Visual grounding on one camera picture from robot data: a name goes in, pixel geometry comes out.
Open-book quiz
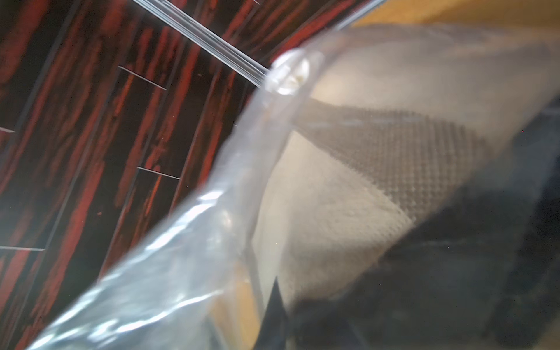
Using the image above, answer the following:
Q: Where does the beige striped scarf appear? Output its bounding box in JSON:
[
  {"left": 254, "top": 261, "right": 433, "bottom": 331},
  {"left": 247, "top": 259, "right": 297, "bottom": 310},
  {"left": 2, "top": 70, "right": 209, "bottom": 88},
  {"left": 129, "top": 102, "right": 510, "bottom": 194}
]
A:
[{"left": 251, "top": 100, "right": 493, "bottom": 307}]

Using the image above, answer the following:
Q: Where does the dark blue grey plaid scarf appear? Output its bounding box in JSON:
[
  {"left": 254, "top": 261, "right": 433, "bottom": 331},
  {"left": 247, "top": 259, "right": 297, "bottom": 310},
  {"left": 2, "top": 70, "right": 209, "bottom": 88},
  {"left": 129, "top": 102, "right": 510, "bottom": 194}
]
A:
[{"left": 290, "top": 100, "right": 559, "bottom": 349}]

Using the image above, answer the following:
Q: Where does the clear plastic vacuum bag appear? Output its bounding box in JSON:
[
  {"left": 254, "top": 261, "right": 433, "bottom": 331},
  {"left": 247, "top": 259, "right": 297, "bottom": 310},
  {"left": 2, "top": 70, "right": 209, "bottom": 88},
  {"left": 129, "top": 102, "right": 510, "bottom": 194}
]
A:
[{"left": 32, "top": 24, "right": 559, "bottom": 349}]

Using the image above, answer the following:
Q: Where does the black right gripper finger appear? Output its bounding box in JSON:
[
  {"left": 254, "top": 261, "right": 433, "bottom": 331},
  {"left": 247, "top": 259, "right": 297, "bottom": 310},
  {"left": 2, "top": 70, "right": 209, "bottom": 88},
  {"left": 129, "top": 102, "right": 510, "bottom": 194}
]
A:
[{"left": 253, "top": 281, "right": 287, "bottom": 350}]

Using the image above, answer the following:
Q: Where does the aluminium corner frame post left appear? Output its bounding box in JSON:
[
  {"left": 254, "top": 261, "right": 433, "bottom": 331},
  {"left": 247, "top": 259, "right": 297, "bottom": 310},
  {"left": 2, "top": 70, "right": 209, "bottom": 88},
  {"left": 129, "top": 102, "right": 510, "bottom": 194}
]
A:
[{"left": 134, "top": 0, "right": 268, "bottom": 87}]

